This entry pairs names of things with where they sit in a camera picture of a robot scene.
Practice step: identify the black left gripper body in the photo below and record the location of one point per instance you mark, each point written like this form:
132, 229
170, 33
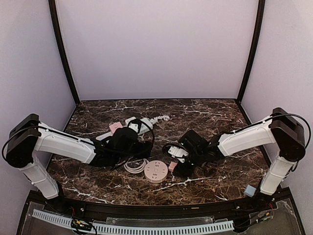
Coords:
143, 146

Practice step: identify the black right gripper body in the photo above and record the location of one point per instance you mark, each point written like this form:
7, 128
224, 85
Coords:
185, 166

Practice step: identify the pink cube socket adapter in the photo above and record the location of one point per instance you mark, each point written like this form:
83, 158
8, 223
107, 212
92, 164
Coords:
113, 127

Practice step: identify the pink plug adapter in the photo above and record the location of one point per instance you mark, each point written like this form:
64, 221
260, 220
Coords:
172, 166

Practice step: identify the white cube socket adapter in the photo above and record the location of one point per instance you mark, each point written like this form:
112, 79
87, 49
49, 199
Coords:
127, 121

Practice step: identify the white multicolour power strip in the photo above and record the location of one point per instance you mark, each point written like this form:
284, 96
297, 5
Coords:
147, 124

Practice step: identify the pink round power socket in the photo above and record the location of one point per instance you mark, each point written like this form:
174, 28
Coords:
154, 171

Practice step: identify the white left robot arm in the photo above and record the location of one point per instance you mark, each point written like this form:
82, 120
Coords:
32, 135

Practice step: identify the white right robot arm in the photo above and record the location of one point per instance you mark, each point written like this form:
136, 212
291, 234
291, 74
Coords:
280, 128

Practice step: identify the light blue cube adapter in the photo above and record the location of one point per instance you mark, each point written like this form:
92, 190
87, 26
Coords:
249, 191

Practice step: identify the small green circuit board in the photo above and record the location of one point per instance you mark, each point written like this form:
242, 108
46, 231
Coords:
80, 225

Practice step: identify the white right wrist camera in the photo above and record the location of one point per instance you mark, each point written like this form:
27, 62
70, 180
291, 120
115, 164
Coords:
178, 153

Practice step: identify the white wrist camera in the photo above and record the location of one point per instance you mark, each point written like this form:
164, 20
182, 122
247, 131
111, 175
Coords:
135, 125
178, 153

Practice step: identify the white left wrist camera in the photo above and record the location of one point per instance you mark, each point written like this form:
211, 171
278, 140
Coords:
135, 125

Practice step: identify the grey slotted cable duct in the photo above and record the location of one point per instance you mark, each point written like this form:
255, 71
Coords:
122, 226

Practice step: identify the black left frame post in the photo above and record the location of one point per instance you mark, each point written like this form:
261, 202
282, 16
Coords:
62, 52

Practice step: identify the black frame post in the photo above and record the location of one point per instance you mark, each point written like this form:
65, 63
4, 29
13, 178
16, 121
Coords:
62, 52
252, 51

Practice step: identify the black right frame post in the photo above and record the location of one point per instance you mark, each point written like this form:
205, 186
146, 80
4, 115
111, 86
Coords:
252, 51

